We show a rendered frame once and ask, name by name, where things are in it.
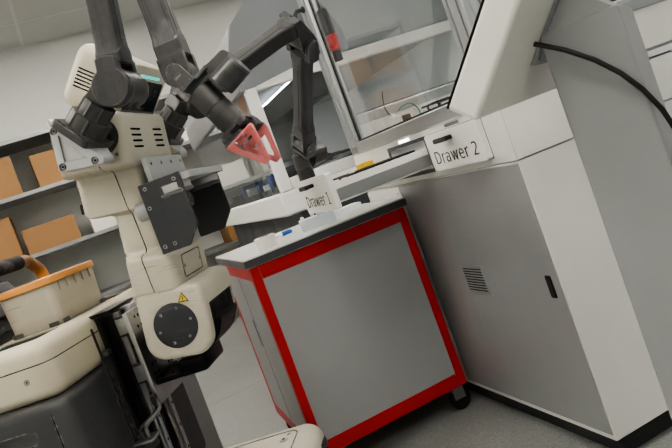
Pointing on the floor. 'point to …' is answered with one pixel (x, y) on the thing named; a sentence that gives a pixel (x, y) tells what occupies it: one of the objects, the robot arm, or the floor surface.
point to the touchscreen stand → (624, 162)
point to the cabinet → (537, 294)
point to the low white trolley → (346, 323)
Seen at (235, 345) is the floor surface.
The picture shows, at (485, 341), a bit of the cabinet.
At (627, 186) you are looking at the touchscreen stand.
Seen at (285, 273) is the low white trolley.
